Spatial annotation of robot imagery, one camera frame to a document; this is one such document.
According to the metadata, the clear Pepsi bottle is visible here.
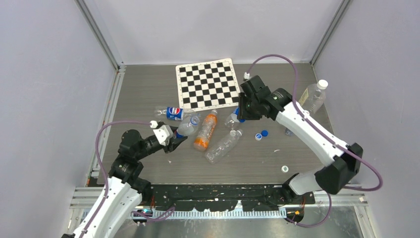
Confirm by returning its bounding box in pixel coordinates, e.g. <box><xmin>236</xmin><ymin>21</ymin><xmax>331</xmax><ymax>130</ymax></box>
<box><xmin>175</xmin><ymin>115</ymin><xmax>200</xmax><ymax>138</ymax></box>

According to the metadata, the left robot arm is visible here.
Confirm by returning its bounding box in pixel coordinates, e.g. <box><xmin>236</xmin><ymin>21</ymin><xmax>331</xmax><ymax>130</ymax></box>
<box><xmin>63</xmin><ymin>125</ymin><xmax>186</xmax><ymax>238</ymax></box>

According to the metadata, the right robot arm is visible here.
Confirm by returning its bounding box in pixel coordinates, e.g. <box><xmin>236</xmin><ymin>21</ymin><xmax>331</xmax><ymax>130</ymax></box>
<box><xmin>238</xmin><ymin>74</ymin><xmax>363</xmax><ymax>204</ymax></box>

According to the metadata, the orange drink bottle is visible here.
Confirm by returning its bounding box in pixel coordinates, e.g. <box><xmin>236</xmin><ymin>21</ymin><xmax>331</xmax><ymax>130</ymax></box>
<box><xmin>193</xmin><ymin>110</ymin><xmax>218</xmax><ymax>152</ymax></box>

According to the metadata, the blue label Pepsi bottle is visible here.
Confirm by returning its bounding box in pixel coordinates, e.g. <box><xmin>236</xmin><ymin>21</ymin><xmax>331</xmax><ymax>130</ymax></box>
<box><xmin>224</xmin><ymin>107</ymin><xmax>245</xmax><ymax>129</ymax></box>

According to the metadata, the crushed Pepsi bottle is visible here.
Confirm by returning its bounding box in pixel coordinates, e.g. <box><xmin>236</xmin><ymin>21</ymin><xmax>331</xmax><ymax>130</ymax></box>
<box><xmin>154</xmin><ymin>106</ymin><xmax>185</xmax><ymax>121</ymax></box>

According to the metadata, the white blue bottle cap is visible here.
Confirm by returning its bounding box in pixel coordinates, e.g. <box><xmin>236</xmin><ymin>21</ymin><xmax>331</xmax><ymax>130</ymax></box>
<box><xmin>255</xmin><ymin>133</ymin><xmax>263</xmax><ymax>141</ymax></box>

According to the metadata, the small water bottle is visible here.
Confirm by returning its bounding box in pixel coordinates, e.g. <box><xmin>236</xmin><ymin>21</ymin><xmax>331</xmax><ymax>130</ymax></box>
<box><xmin>285</xmin><ymin>128</ymin><xmax>294</xmax><ymax>136</ymax></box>

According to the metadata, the clear empty plastic bottle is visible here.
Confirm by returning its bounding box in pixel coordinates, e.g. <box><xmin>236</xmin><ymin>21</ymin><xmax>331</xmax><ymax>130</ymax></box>
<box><xmin>205</xmin><ymin>129</ymin><xmax>243</xmax><ymax>164</ymax></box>

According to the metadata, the tall bottle white cap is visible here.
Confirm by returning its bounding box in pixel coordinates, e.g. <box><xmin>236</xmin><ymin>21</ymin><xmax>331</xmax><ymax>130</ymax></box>
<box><xmin>298</xmin><ymin>79</ymin><xmax>328</xmax><ymax>116</ymax></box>

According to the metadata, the white green bottle cap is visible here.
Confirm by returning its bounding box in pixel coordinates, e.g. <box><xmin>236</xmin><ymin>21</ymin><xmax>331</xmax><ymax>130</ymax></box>
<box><xmin>281</xmin><ymin>166</ymin><xmax>289</xmax><ymax>173</ymax></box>

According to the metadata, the checkerboard mat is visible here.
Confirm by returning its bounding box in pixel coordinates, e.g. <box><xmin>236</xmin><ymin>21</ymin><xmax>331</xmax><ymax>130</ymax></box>
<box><xmin>175</xmin><ymin>58</ymin><xmax>240</xmax><ymax>112</ymax></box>

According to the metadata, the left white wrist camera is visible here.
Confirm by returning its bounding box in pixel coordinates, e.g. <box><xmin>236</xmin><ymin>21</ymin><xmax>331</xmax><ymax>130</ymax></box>
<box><xmin>150</xmin><ymin>120</ymin><xmax>173</xmax><ymax>146</ymax></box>

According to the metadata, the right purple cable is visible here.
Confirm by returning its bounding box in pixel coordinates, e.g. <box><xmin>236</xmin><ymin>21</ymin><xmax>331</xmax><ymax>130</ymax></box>
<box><xmin>246</xmin><ymin>54</ymin><xmax>383</xmax><ymax>229</ymax></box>

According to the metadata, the purple cable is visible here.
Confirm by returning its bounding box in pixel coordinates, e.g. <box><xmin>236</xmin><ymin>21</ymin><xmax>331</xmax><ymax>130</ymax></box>
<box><xmin>246</xmin><ymin>54</ymin><xmax>383</xmax><ymax>229</ymax></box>
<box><xmin>77</xmin><ymin>120</ymin><xmax>176</xmax><ymax>238</ymax></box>

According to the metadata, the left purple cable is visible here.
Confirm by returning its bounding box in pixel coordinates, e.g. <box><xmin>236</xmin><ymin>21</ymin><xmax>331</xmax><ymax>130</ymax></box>
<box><xmin>77</xmin><ymin>120</ymin><xmax>176</xmax><ymax>238</ymax></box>

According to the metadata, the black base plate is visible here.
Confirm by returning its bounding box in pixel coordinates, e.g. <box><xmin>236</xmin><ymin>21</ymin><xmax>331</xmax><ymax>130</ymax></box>
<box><xmin>132</xmin><ymin>184</ymin><xmax>315</xmax><ymax>221</ymax></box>

